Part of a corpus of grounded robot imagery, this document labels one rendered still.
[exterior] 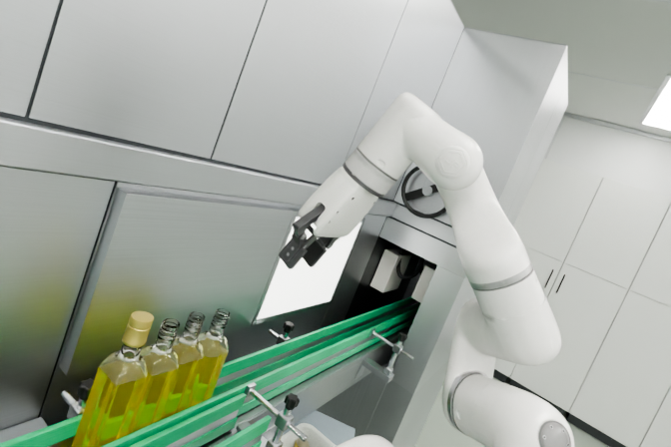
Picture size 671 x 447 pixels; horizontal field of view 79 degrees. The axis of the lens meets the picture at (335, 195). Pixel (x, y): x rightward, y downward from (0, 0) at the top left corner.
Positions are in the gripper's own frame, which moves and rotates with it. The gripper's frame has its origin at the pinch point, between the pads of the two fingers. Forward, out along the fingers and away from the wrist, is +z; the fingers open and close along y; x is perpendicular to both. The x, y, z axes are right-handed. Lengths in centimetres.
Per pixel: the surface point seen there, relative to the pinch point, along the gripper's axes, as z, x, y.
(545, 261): 3, 20, -378
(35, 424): 53, -12, 14
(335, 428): 57, 18, -56
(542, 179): -53, -34, -377
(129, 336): 24.9, -7.2, 13.2
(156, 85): -4.4, -34.2, 12.0
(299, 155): -0.6, -33.3, -31.1
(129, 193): 11.7, -25.5, 12.2
